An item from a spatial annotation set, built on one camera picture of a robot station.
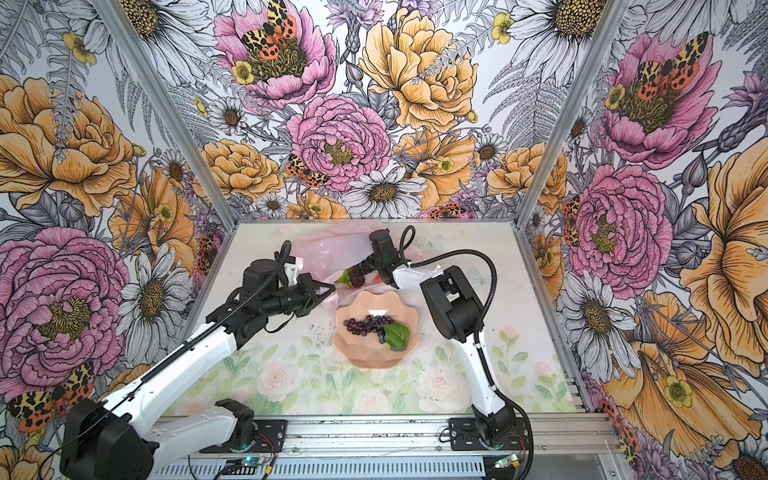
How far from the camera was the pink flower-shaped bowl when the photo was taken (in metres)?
0.86

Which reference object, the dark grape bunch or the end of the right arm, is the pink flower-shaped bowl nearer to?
the dark grape bunch

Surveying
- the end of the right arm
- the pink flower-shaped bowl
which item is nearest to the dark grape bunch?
the pink flower-shaped bowl
